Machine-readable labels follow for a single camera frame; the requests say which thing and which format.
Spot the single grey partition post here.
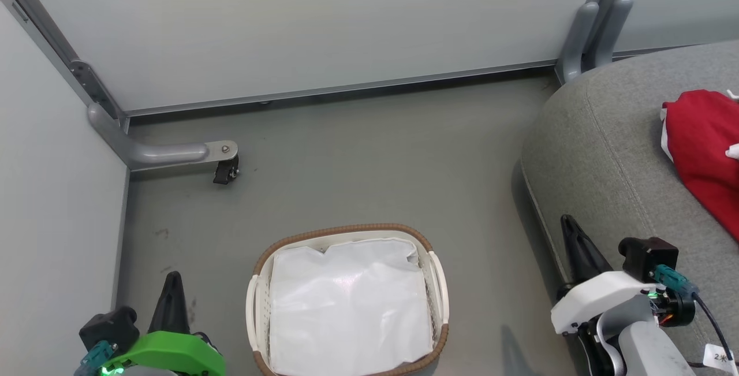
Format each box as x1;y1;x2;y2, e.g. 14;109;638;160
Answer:
0;0;126;129

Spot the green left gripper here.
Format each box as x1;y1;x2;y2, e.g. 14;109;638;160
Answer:
103;272;226;376

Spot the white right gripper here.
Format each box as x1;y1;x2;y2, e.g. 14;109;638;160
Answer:
550;214;696;339

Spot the teal left cable connector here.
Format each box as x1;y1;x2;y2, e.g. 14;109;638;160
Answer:
73;340;120;376

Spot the grey fabric sofa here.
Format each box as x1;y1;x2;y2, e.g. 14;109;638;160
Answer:
520;39;739;376

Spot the black caster wheel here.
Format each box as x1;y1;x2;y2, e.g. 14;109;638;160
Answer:
212;156;241;186

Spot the white cloth basket liner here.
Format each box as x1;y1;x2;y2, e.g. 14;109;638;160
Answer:
268;237;435;376

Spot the grey metal hinge bracket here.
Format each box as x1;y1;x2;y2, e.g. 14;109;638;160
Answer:
69;59;126;124

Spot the short grey partition foot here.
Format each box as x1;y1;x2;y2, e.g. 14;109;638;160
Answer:
591;0;633;71
555;1;600;85

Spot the red and white garment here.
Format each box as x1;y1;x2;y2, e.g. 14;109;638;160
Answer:
659;89;739;245

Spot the long grey partition foot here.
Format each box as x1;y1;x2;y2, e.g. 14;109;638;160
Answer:
87;103;239;172

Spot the grey partition bottom rail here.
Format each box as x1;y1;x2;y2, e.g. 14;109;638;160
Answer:
124;61;558;118

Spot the white wicker-rimmed laundry basket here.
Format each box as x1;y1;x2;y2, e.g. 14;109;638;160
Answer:
245;223;450;376

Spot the teal right cable connector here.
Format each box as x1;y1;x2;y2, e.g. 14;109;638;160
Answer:
653;264;700;300

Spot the white cable label tag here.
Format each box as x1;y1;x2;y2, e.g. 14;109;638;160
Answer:
703;343;739;371

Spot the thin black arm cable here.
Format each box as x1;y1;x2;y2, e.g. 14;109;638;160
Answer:
692;291;736;360

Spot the teal cable connector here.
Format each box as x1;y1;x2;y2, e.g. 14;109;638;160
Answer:
653;264;700;300
73;340;120;376

